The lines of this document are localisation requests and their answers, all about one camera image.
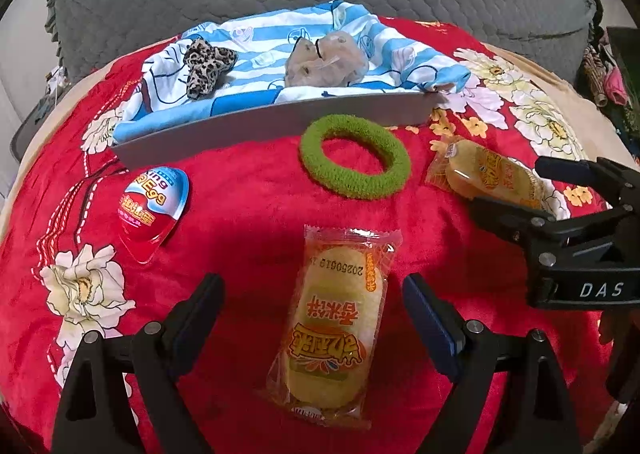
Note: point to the clothes pile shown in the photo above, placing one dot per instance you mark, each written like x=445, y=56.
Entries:
x=600, y=73

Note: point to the orange rice cracker packet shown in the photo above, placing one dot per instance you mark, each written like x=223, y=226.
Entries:
x=322, y=367

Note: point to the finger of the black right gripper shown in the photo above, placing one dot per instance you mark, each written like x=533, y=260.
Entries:
x=518, y=224
x=601, y=175

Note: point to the red floral blanket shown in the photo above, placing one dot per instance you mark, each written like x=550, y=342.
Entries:
x=65, y=272

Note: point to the green fuzzy hair scrunchie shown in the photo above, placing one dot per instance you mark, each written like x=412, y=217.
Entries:
x=346, y=181

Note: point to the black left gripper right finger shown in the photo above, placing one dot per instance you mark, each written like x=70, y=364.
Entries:
x=535, y=414

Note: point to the dark bedside table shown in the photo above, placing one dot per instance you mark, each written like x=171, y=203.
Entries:
x=21, y=139

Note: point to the yellow snack packet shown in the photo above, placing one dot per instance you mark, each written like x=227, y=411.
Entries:
x=471, y=170

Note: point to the leopard print scrunchie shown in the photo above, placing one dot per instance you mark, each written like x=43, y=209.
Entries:
x=206, y=64

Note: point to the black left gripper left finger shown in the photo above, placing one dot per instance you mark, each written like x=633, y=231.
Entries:
x=94, y=404

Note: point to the grey brown mesh bag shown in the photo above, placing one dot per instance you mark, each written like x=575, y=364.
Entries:
x=334, y=60

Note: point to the grey tray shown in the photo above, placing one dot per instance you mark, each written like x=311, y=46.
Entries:
x=272, y=122

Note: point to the blue white striped cloth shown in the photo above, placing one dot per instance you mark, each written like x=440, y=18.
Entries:
x=261, y=45

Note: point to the red blue surprise egg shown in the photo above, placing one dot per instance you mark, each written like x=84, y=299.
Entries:
x=149, y=209

